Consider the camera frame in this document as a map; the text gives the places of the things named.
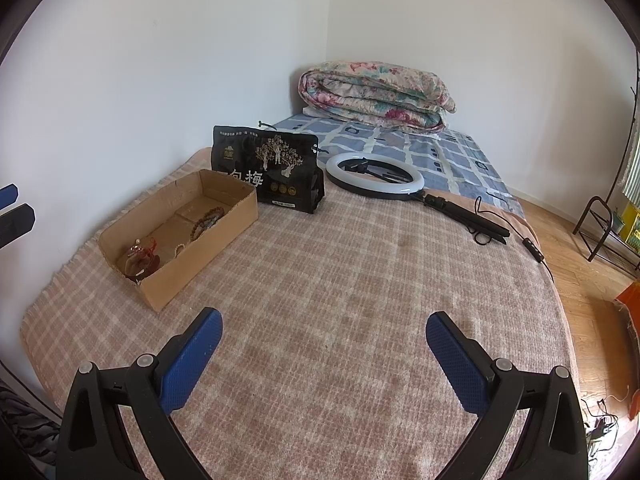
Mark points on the blue patterned bed sheet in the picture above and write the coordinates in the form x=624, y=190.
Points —
x=450, y=160

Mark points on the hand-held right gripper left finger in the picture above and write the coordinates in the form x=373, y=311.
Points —
x=192, y=355

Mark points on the orange box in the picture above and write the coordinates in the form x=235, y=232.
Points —
x=631, y=310

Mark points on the pink plaid blanket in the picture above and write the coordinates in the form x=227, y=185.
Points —
x=325, y=310

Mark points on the black clothes rack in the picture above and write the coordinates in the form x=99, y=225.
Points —
x=628, y=132

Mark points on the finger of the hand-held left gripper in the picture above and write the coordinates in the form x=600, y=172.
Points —
x=17, y=225
x=7, y=196

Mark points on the black folded tripod stand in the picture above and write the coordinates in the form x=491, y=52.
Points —
x=465, y=217

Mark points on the cardboard box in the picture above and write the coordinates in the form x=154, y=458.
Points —
x=200, y=260

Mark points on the green striped cloth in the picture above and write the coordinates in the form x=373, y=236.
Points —
x=634, y=165

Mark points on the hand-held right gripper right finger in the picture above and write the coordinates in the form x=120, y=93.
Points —
x=455, y=365

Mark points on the folded floral quilt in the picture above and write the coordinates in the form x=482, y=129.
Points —
x=375, y=95

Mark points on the dark striped clothing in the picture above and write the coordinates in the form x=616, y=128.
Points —
x=25, y=425

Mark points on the black snack bag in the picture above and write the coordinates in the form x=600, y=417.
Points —
x=280, y=170

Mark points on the black metal rack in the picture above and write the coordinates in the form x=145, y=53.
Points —
x=600, y=235

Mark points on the yellow crate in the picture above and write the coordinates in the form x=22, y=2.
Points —
x=632, y=227

